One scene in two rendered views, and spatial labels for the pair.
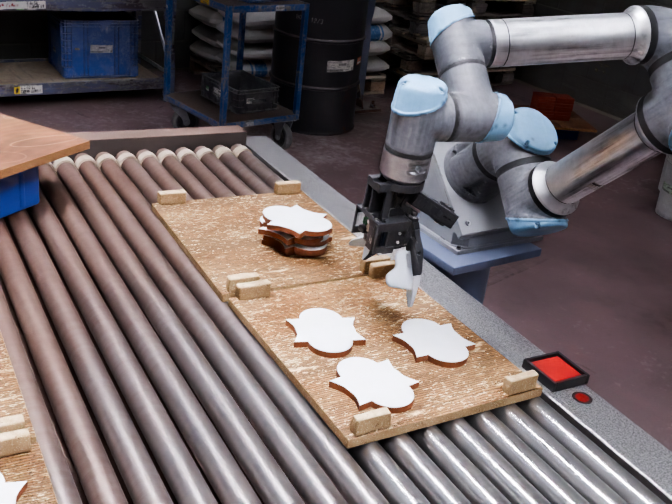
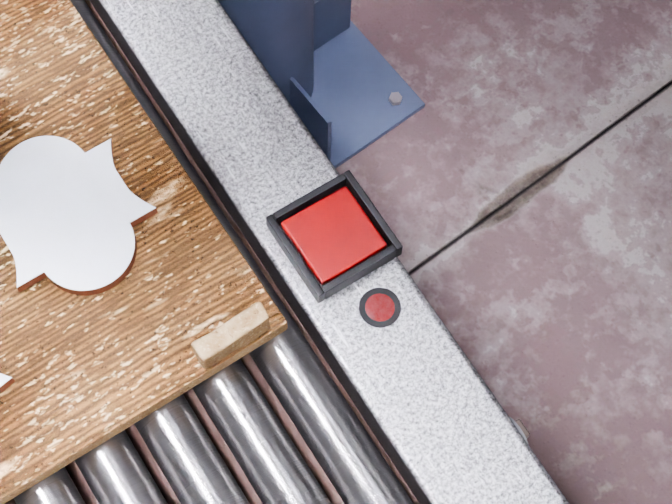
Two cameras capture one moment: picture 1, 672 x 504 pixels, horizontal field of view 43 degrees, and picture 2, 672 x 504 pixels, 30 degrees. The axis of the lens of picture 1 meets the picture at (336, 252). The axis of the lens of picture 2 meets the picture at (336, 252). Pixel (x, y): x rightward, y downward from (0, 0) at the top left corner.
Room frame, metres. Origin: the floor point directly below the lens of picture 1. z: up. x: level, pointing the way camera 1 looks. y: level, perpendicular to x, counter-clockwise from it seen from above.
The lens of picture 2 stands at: (0.82, -0.36, 1.81)
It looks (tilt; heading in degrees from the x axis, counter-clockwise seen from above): 68 degrees down; 357
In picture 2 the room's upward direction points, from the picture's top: 2 degrees clockwise
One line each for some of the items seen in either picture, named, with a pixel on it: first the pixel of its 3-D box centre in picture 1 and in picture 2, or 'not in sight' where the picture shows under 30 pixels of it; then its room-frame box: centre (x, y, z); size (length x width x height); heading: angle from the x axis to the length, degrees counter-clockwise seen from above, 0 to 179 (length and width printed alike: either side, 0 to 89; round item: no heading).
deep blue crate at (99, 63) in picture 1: (92, 42); not in sight; (5.52, 1.74, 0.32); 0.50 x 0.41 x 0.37; 123
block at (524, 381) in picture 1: (520, 382); (232, 335); (1.10, -0.30, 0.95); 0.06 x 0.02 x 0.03; 122
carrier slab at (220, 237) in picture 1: (267, 238); not in sight; (1.54, 0.14, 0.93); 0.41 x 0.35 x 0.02; 31
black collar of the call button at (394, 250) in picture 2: (555, 371); (333, 235); (1.19, -0.38, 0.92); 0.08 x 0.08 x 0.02; 32
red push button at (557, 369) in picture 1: (555, 371); (333, 236); (1.19, -0.38, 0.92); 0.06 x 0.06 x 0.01; 32
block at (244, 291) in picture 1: (253, 289); not in sight; (1.28, 0.13, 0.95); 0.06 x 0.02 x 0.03; 122
